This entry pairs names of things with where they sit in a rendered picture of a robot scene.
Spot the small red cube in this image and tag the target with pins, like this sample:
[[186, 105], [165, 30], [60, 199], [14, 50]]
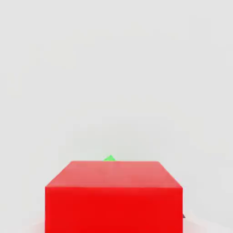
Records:
[[113, 203]]

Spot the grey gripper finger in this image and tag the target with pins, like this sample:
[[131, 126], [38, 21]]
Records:
[[183, 216]]

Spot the small green cube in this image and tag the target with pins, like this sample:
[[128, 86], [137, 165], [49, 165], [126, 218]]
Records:
[[110, 158]]

